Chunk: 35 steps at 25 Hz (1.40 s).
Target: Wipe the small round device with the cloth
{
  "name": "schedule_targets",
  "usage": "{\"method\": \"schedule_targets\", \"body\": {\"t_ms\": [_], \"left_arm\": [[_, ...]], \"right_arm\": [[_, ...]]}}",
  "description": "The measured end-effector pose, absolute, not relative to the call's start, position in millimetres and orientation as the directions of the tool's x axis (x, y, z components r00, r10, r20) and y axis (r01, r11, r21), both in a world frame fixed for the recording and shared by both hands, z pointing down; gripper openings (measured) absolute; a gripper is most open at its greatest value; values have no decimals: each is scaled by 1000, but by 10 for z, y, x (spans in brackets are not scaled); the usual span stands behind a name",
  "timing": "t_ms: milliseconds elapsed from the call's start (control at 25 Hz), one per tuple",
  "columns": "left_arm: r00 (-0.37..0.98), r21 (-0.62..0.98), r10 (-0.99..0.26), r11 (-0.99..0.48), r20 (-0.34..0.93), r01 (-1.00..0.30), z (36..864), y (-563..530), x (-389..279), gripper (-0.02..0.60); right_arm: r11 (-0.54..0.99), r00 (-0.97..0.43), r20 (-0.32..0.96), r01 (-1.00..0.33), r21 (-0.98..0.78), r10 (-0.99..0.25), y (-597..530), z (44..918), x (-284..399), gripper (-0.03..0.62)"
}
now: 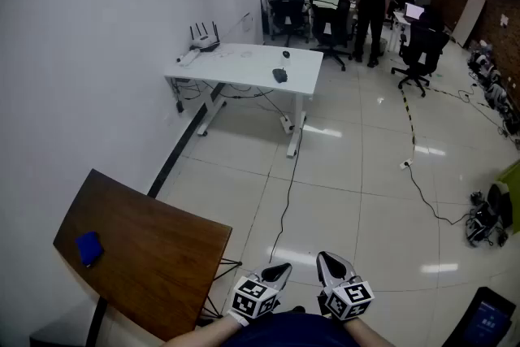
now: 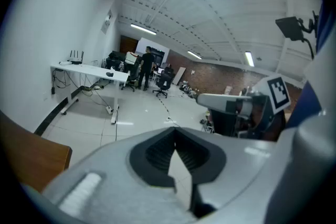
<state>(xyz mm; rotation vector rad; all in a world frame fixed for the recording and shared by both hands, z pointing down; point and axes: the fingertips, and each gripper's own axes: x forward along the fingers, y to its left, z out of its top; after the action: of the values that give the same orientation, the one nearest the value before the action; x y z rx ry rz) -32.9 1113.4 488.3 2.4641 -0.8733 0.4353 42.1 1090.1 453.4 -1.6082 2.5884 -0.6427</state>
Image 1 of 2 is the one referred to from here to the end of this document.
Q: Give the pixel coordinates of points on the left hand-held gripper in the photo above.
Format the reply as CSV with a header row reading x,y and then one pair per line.
x,y
252,296

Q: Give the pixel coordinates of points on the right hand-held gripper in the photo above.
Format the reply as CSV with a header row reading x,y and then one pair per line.
x,y
349,298

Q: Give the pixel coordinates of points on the dark blue pouch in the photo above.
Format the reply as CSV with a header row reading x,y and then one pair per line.
x,y
280,75

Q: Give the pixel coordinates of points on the small black round device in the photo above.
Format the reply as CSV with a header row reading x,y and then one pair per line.
x,y
286,59

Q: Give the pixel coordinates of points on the person's left forearm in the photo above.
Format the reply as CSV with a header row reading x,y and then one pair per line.
x,y
211,335

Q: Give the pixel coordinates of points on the person's right forearm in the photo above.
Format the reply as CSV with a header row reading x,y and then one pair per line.
x,y
365,335

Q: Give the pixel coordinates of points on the person's black shoe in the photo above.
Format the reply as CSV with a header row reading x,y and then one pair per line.
x,y
298,309

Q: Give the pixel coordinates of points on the person's dark blue shirt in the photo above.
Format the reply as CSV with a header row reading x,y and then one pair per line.
x,y
292,331

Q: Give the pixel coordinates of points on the white wristband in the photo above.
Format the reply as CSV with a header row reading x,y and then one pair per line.
x,y
239,319

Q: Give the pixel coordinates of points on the brown wooden table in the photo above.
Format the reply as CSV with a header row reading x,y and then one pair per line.
x,y
154,248

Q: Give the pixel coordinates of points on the white floor socket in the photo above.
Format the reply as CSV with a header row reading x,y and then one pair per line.
x,y
406,164

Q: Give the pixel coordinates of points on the white floor power strip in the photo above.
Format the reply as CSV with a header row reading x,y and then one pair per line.
x,y
286,124

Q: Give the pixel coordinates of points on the black screen on stand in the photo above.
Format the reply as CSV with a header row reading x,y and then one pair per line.
x,y
487,317

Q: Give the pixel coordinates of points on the heap of grey equipment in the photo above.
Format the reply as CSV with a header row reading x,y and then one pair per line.
x,y
485,219

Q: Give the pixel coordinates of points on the yellow-black floor tape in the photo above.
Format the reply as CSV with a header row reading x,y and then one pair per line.
x,y
408,114

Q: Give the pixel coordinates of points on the blue flat box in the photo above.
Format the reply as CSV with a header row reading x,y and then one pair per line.
x,y
88,248

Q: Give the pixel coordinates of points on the green panel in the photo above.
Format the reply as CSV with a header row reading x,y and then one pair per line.
x,y
512,183

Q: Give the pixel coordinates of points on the white standing desk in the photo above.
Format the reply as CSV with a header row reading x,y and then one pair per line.
x,y
243,69

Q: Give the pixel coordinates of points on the black router with antennas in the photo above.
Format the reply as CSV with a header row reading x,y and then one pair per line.
x,y
211,48

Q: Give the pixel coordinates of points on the black office chair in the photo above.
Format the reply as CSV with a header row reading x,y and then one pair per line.
x,y
286,10
422,46
329,24

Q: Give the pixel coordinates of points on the heap of robot parts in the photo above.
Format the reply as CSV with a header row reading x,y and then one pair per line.
x,y
493,85

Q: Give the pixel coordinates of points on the white box with black oval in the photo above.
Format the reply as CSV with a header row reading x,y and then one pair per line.
x,y
202,40

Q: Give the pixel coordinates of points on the white office desk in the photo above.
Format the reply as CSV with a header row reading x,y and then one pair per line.
x,y
400,28

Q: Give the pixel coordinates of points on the open laptop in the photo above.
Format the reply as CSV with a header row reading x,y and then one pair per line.
x,y
413,11

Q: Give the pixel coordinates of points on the leaning white board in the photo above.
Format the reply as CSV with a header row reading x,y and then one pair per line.
x,y
469,20

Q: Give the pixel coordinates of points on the white wall-mounted box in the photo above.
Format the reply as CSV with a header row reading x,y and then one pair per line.
x,y
247,23

